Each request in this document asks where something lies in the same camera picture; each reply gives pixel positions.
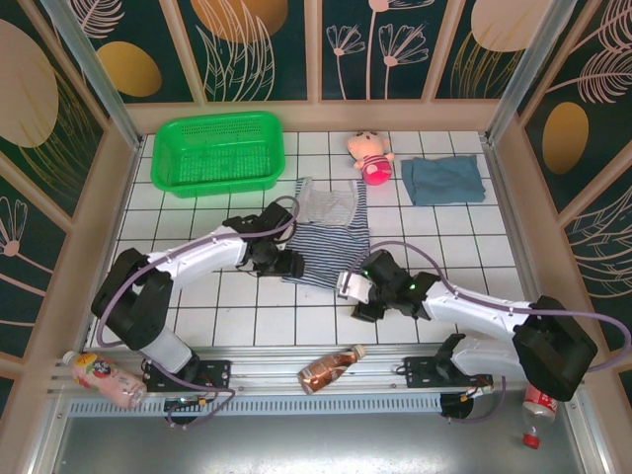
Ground blue white striped tank top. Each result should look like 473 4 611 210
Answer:
279 176 372 292

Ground plain blue tank top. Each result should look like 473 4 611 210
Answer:
399 154 487 208

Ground brown drink bottle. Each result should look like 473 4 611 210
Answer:
296 344 367 396

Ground green plastic basket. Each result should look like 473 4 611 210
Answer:
150 111 288 199

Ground pink plush doll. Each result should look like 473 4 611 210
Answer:
345 129 396 188

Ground clear bottle with red cap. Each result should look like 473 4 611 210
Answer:
521 382 560 449

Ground pink drink bottle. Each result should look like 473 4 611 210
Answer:
62 350 148 409

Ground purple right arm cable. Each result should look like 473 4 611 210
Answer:
343 240 632 371

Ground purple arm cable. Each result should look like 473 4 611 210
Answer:
96 196 303 350
343 240 632 371

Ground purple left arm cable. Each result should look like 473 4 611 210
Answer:
96 196 303 350

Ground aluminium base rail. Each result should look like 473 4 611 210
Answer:
46 343 584 399

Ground grey slotted cable duct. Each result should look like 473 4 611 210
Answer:
67 394 443 417

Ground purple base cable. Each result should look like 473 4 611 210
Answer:
441 382 510 427
165 389 234 430

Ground aluminium frame post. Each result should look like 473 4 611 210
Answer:
41 0 145 152
483 0 577 145

